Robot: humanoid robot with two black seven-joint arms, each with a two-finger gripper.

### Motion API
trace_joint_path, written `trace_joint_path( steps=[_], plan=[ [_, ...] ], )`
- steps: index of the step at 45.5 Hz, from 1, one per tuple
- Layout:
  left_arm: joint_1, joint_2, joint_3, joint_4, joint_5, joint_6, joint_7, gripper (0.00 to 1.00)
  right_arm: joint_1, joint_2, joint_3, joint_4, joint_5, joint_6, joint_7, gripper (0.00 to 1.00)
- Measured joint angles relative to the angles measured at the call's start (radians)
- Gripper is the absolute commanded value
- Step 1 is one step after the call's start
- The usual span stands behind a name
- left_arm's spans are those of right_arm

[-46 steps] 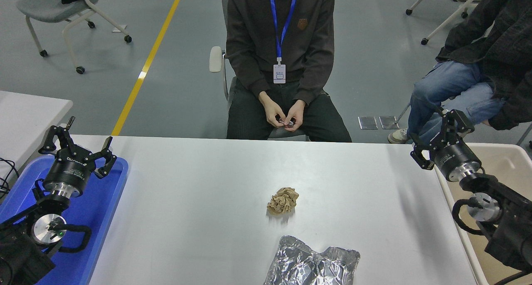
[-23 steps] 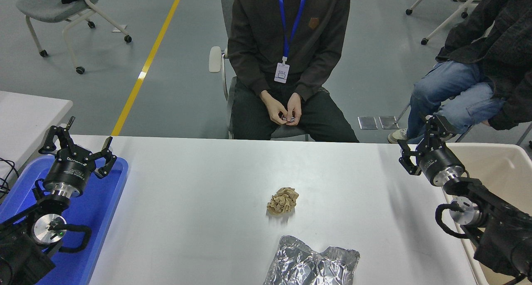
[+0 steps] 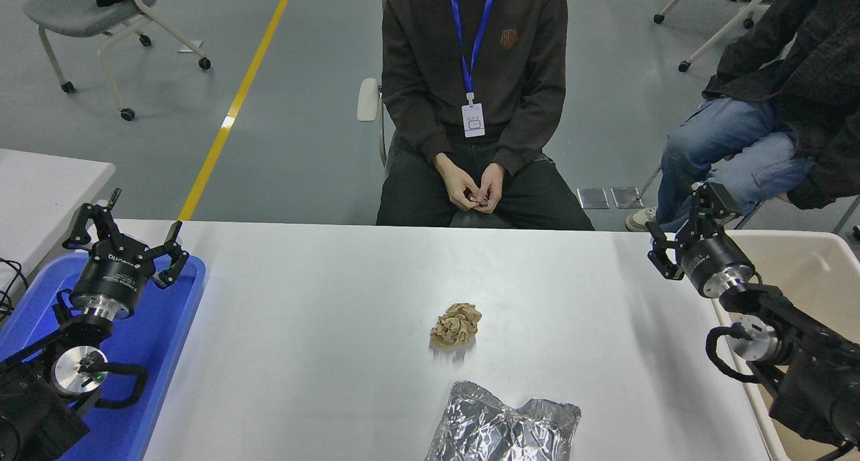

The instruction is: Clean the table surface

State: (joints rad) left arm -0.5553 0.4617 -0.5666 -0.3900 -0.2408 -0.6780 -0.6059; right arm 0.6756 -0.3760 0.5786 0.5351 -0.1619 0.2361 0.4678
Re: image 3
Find blue plastic tray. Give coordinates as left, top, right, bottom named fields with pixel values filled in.
left=0, top=253, right=208, bottom=461

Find white side table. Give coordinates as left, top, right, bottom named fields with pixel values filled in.
left=0, top=147, right=117, bottom=294

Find grey office chair white armrests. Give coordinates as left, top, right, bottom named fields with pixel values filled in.
left=357, top=78, right=390, bottom=179

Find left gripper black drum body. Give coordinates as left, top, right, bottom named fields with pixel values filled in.
left=71, top=238, right=157, bottom=306

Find person's left hand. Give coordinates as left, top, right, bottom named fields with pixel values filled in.
left=477, top=163, right=506, bottom=214

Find person's right hand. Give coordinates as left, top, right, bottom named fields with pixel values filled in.
left=440, top=155, right=481, bottom=211

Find black cable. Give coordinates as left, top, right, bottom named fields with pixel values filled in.
left=0, top=256, right=31, bottom=324

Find blue lanyard with white badge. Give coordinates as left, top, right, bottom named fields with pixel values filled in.
left=449, top=0, right=498, bottom=138

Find person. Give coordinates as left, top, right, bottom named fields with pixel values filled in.
left=375, top=0, right=595, bottom=231
left=625, top=0, right=860, bottom=233

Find crumpled tan paper ball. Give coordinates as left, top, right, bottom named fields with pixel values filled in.
left=431, top=303, right=483, bottom=348

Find large pale beige bin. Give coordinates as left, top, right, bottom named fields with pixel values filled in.
left=711, top=230, right=860, bottom=461

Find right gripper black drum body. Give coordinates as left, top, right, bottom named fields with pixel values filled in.
left=679, top=235, right=752, bottom=294

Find silver foil tray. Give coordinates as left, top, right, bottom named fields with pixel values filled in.
left=425, top=380, right=583, bottom=461

